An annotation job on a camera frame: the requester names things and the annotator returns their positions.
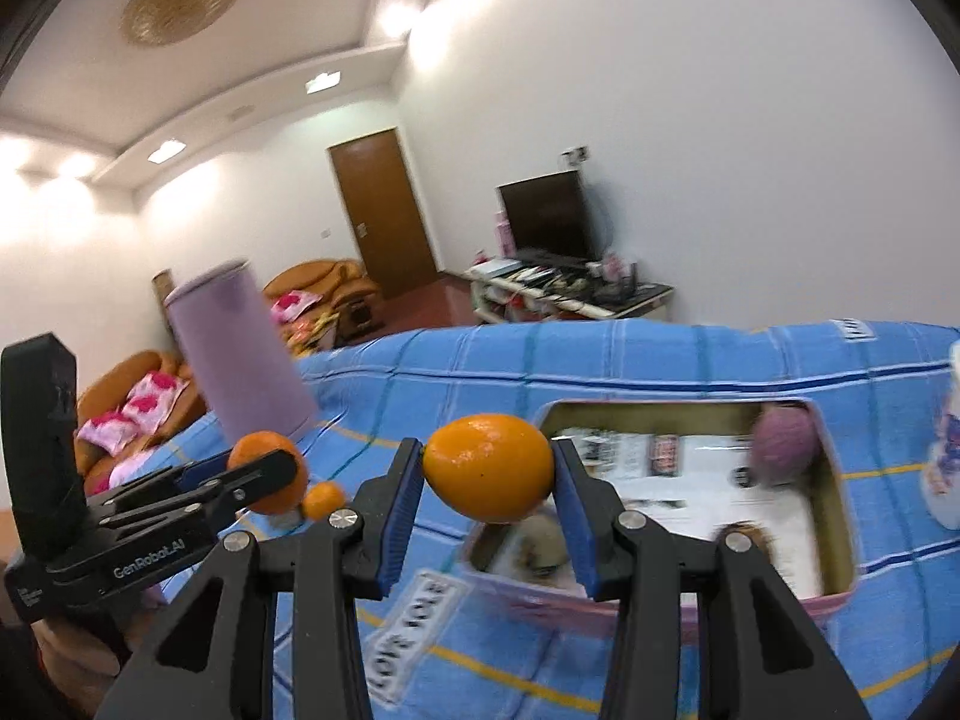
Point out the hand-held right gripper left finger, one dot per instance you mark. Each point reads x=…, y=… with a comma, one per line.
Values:
x=401, y=525

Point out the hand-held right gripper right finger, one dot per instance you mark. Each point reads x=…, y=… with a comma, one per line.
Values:
x=577, y=525

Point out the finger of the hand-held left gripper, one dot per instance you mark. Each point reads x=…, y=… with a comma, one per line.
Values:
x=255, y=476
x=206, y=469

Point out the large round orange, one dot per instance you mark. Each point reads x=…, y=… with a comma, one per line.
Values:
x=262, y=457

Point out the striped taro chunk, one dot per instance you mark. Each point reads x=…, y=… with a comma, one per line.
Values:
x=541, y=547

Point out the pink tin box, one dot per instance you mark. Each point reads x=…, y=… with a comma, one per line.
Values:
x=517, y=600

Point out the oval orange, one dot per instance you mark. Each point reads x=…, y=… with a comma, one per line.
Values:
x=487, y=469

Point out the small dark brown taro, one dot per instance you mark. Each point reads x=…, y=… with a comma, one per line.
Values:
x=739, y=540

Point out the purple radish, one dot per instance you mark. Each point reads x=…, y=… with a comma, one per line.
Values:
x=784, y=442

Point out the person's left hand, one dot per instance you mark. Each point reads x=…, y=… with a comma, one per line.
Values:
x=75, y=645

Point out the pink floral pillow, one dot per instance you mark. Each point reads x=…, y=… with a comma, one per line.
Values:
x=105, y=431
x=154, y=397
x=291, y=305

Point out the brown leather sofa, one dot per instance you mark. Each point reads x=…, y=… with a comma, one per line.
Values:
x=112, y=390

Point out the purple electric kettle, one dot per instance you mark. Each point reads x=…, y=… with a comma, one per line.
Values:
x=240, y=352

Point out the blue plaid blanket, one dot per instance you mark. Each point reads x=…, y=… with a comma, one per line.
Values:
x=675, y=367

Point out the brown leather armchair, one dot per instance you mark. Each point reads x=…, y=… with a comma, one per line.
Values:
x=337, y=285

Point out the white television stand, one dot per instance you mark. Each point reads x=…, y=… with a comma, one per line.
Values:
x=570, y=300

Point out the brown wooden door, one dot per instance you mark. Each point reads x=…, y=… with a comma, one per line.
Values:
x=382, y=210

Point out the black television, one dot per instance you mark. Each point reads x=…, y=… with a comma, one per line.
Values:
x=547, y=214

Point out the square ceiling light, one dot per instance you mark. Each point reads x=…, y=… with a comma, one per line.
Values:
x=165, y=150
x=322, y=81

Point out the white floral mug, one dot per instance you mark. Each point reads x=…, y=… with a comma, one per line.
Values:
x=949, y=465

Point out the wall power outlet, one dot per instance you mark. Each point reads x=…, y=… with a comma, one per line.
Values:
x=577, y=156

